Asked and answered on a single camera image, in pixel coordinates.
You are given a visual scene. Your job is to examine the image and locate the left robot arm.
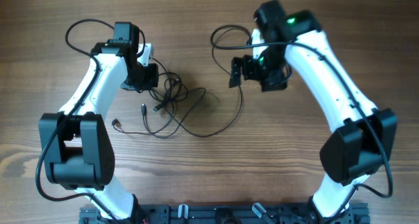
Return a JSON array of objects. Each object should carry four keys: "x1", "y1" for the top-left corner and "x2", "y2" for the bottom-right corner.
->
[{"x1": 35, "y1": 22, "x2": 158, "y2": 223}]

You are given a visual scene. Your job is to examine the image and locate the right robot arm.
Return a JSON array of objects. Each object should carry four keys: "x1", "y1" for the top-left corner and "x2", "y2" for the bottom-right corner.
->
[{"x1": 229, "y1": 0, "x2": 397, "y2": 223}]

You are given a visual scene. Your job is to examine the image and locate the left grey spring clamp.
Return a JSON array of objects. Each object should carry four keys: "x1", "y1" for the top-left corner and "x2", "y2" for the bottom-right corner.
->
[{"x1": 178, "y1": 204, "x2": 189, "y2": 219}]

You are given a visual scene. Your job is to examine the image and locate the grey spring clamp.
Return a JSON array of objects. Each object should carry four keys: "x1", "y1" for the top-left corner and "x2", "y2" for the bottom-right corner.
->
[
  {"x1": 178, "y1": 204, "x2": 189, "y2": 219},
  {"x1": 251, "y1": 202, "x2": 266, "y2": 219}
]

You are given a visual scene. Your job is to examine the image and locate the right grey spring clamp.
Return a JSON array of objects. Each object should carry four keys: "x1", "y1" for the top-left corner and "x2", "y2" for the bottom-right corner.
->
[{"x1": 251, "y1": 202, "x2": 266, "y2": 219}]

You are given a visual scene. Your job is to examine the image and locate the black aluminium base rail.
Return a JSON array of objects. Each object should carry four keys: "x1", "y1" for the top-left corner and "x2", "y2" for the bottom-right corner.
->
[{"x1": 79, "y1": 203, "x2": 371, "y2": 224}]

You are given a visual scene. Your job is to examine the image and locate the right camera black cable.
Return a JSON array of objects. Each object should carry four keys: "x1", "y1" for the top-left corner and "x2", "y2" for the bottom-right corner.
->
[{"x1": 209, "y1": 24, "x2": 393, "y2": 224}]

